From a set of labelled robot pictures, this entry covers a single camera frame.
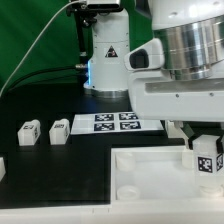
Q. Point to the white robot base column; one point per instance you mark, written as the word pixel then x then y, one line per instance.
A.
pixel 106 72

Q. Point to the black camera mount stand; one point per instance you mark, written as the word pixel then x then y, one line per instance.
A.
pixel 84 18

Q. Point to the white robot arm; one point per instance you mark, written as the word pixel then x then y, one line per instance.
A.
pixel 178 75

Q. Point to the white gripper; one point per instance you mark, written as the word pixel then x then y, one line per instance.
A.
pixel 156 97

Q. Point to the white block at left edge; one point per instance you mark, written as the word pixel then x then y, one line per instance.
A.
pixel 2 169

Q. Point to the white square table top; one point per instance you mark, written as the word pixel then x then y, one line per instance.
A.
pixel 157 173

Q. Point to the white sheet with markers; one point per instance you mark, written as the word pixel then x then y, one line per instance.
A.
pixel 112 123

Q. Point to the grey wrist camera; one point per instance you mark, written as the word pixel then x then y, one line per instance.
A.
pixel 148 56

